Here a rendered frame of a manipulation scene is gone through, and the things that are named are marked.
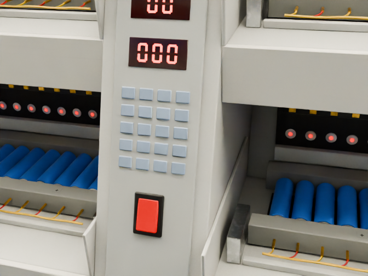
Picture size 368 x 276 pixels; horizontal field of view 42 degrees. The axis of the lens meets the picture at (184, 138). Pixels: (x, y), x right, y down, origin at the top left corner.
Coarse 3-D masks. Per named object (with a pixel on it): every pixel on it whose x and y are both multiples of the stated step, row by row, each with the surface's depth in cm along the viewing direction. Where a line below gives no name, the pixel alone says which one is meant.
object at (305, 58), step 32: (224, 0) 33; (256, 0) 38; (288, 0) 39; (320, 0) 39; (352, 0) 38; (224, 32) 34; (256, 32) 37; (288, 32) 37; (320, 32) 37; (352, 32) 37; (224, 64) 35; (256, 64) 35; (288, 64) 34; (320, 64) 33; (352, 64) 33; (224, 96) 37; (256, 96) 36; (288, 96) 35; (320, 96) 35; (352, 96) 34
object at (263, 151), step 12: (252, 108) 55; (264, 108) 54; (276, 108) 54; (252, 120) 55; (264, 120) 55; (276, 120) 54; (24, 132) 63; (252, 132) 55; (264, 132) 55; (252, 144) 55; (264, 144) 55; (252, 156) 55; (264, 156) 55; (252, 168) 56; (264, 168) 55; (348, 168) 53
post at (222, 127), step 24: (216, 0) 35; (216, 24) 35; (216, 48) 35; (216, 72) 35; (216, 96) 35; (216, 120) 36; (240, 120) 47; (216, 144) 37; (240, 144) 49; (216, 168) 38; (216, 192) 39; (96, 216) 39; (96, 240) 40; (192, 240) 37; (96, 264) 40; (192, 264) 38
